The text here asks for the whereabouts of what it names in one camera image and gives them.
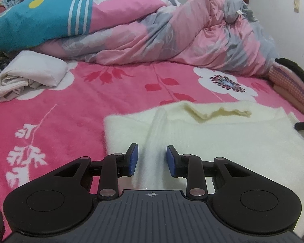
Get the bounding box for cream deer print sweater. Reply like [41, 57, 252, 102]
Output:
[104, 101, 304, 190]

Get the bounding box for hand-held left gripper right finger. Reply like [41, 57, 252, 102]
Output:
[166, 145, 251, 200]

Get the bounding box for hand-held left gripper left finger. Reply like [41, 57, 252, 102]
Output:
[54, 143, 139, 200]

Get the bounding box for pink grey floral quilt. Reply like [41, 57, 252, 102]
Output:
[41, 0, 279, 76]

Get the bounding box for black cloth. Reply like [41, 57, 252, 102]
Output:
[275, 58, 304, 97]

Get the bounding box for white folded cloth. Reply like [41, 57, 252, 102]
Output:
[0, 51, 68, 102]

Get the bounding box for pink floral blanket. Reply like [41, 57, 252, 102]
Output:
[0, 61, 304, 215]

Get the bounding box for pink checked folded clothes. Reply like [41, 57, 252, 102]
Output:
[269, 63, 304, 114]

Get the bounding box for teal striped pillow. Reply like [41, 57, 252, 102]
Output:
[0, 0, 142, 53]

